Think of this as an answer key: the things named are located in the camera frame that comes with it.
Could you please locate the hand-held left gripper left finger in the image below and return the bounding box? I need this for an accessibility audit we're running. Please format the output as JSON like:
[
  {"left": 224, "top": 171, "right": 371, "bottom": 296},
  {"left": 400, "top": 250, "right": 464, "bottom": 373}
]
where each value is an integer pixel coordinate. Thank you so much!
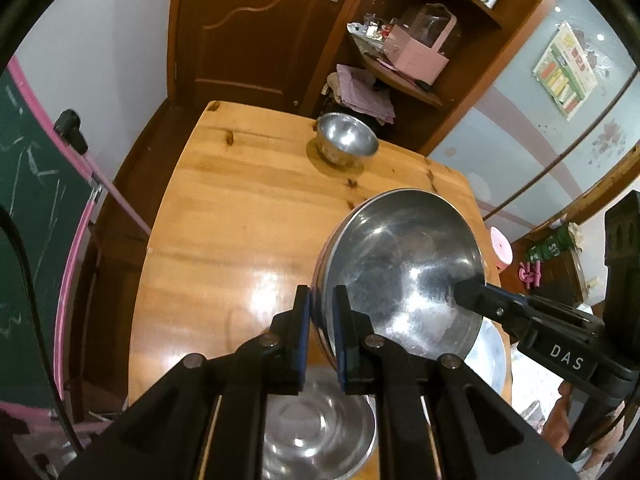
[{"left": 60, "top": 285, "right": 313, "bottom": 480}]

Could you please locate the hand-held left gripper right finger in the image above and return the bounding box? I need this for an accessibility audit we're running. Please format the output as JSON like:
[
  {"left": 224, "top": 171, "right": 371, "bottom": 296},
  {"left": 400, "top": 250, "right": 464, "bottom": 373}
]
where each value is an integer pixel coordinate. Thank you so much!
[{"left": 331, "top": 284, "right": 581, "bottom": 480}]

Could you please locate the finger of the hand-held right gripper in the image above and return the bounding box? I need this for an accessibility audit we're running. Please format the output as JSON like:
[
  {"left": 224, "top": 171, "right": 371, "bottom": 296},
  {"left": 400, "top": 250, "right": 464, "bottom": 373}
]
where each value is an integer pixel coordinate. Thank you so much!
[{"left": 452, "top": 277, "right": 542, "bottom": 345}]

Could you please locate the white floral plate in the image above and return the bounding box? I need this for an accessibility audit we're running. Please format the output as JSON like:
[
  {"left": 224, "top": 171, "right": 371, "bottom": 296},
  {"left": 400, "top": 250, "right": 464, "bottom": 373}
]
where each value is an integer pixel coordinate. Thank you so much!
[{"left": 462, "top": 317, "right": 512, "bottom": 397}]

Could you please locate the large steel bowl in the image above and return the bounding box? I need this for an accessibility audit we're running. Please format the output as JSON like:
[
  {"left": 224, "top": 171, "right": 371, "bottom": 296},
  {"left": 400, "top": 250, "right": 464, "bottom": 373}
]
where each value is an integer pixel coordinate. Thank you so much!
[{"left": 312, "top": 188, "right": 487, "bottom": 376}]

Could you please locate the small steel bowl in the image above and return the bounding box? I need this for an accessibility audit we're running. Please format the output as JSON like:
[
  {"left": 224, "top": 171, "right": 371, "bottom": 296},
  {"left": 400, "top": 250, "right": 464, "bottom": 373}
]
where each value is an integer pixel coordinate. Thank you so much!
[{"left": 315, "top": 112, "right": 380, "bottom": 166}]

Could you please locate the person's right hand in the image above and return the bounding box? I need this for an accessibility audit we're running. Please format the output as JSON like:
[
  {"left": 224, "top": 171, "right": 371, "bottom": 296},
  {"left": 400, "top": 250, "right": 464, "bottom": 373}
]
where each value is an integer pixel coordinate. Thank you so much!
[{"left": 542, "top": 380, "right": 632, "bottom": 471}]

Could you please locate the pink plastic toy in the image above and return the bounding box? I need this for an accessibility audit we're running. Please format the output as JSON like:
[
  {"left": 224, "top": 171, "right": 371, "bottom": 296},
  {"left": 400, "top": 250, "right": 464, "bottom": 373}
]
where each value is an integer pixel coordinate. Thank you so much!
[{"left": 517, "top": 260, "right": 544, "bottom": 289}]

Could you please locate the pink cup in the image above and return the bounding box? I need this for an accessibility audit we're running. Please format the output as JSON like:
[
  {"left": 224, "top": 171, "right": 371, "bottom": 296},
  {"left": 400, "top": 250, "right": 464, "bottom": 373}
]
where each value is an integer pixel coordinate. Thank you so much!
[{"left": 490, "top": 226, "right": 514, "bottom": 273}]

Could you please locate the green packet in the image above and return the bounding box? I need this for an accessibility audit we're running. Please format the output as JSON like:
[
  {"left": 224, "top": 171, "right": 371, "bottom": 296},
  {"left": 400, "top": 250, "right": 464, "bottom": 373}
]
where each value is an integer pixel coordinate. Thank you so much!
[{"left": 527, "top": 224, "right": 574, "bottom": 264}]

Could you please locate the pale sliding wardrobe door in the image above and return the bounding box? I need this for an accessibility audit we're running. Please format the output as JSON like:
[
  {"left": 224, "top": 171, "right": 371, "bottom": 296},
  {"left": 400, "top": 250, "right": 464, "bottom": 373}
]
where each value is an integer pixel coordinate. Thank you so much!
[{"left": 425, "top": 0, "right": 640, "bottom": 241}]

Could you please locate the pink folded cloth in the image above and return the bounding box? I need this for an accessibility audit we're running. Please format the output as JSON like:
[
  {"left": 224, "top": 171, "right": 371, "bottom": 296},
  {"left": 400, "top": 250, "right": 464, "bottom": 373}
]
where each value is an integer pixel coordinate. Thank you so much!
[{"left": 327, "top": 64, "right": 396, "bottom": 126}]

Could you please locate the pink gift box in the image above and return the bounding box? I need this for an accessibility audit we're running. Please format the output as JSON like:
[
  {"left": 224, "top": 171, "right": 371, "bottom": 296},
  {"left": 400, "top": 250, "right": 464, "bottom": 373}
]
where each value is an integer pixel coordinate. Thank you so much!
[{"left": 382, "top": 2, "right": 463, "bottom": 84}]

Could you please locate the brown wooden shelf unit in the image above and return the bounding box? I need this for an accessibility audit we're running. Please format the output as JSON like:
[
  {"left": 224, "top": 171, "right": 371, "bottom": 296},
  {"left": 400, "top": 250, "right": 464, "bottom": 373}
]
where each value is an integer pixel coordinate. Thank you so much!
[{"left": 310, "top": 0, "right": 571, "bottom": 157}]

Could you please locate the brown wooden door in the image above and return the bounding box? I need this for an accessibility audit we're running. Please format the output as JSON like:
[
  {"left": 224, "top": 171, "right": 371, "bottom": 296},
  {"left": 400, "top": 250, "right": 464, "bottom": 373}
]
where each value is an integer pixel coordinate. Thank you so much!
[{"left": 167, "top": 0, "right": 362, "bottom": 111}]

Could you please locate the black clamp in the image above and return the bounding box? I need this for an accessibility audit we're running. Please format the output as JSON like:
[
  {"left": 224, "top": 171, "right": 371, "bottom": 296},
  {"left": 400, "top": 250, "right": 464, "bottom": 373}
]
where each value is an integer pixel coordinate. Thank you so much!
[{"left": 53, "top": 108, "right": 90, "bottom": 156}]

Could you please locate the wall poster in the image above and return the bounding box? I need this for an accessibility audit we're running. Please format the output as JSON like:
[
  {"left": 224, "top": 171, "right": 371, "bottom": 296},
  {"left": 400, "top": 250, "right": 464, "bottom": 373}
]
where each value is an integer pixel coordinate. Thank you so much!
[{"left": 532, "top": 20, "right": 602, "bottom": 121}]

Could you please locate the black cable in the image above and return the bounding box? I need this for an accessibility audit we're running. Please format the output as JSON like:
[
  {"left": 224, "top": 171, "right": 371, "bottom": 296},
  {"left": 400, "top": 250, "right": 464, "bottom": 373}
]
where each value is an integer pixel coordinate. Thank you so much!
[{"left": 0, "top": 205, "right": 87, "bottom": 453}]

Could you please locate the green chalkboard with pink frame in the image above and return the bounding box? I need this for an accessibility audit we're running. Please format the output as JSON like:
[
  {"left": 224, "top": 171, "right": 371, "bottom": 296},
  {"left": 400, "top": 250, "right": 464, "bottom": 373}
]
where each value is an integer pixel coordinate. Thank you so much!
[{"left": 0, "top": 55, "right": 152, "bottom": 428}]

